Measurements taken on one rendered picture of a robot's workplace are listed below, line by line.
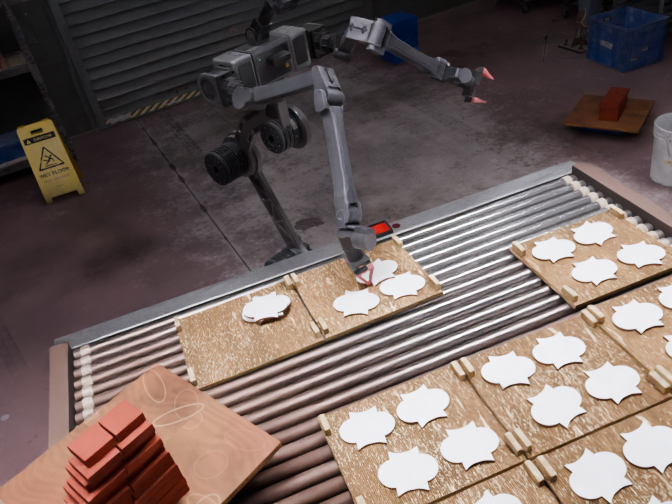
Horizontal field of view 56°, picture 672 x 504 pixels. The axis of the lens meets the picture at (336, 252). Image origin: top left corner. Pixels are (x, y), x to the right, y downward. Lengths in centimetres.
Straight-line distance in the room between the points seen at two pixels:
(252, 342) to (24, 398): 196
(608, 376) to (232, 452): 97
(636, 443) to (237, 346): 113
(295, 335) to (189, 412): 44
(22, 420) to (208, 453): 210
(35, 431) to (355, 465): 219
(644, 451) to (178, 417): 113
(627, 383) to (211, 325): 124
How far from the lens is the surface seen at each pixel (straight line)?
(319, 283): 217
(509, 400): 175
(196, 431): 169
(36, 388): 377
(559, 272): 214
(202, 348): 206
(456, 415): 172
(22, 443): 353
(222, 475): 159
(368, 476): 163
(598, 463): 164
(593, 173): 263
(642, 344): 193
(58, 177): 547
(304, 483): 167
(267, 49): 259
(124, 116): 666
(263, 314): 205
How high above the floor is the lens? 227
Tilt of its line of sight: 35 degrees down
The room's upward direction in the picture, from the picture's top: 11 degrees counter-clockwise
